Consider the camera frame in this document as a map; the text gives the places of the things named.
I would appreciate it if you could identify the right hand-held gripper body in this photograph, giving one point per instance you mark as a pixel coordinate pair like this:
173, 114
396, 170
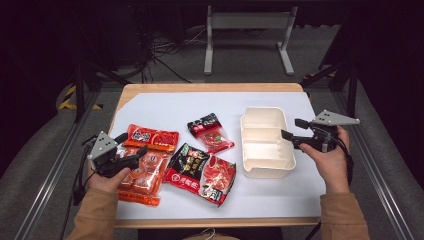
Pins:
328, 133

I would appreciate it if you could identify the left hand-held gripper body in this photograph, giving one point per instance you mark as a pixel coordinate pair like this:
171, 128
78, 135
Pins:
101, 146

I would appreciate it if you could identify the orange red seasoning packet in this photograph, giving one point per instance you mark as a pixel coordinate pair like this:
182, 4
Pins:
151, 138

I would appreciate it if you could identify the white divided container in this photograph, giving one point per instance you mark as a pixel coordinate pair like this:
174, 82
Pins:
266, 143

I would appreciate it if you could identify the large clear orange packet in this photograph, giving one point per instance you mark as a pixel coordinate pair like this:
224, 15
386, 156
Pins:
150, 178

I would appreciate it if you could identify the person's right hand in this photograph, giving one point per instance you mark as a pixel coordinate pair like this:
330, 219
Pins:
330, 166

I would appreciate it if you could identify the person's left hand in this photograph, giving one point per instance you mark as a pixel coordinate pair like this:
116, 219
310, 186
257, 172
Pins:
106, 184

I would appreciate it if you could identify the black metal stand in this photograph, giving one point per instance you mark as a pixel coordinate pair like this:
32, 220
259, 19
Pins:
352, 95
79, 95

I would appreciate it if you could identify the yellow black floor tape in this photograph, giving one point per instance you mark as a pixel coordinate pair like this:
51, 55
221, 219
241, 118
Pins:
66, 97

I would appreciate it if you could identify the large black red packet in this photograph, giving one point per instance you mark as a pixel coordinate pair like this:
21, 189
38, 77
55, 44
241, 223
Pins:
200, 173

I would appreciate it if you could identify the small black red packet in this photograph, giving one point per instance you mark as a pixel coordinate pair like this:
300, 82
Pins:
210, 132

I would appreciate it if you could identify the white metal stand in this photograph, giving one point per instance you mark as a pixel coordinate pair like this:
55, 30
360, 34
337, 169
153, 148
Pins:
250, 20

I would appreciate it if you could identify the aluminium rail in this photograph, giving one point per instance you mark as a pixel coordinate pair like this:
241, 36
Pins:
50, 173
376, 173

